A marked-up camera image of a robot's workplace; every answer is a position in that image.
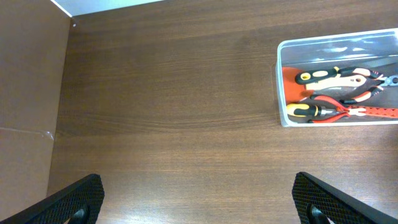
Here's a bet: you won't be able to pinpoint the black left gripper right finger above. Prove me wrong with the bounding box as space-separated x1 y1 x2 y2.
292 172 397 224

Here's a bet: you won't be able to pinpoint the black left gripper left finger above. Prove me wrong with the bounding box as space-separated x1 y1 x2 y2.
1 174 104 224

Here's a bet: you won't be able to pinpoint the yellow black screwdriver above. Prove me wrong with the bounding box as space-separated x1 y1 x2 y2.
286 103 337 118

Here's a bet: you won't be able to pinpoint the orange cutting pliers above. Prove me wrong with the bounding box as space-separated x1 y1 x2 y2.
308 95 366 124

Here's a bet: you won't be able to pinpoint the red scraper wooden handle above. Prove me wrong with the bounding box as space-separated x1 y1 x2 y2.
281 66 368 105

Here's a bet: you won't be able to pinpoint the orange long nose pliers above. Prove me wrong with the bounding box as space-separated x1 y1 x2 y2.
338 67 397 105

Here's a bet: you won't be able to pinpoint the clear plastic container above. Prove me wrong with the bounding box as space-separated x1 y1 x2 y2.
275 29 397 127

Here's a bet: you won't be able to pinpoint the metal file yellow black handle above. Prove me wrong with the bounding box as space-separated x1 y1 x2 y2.
295 56 397 85

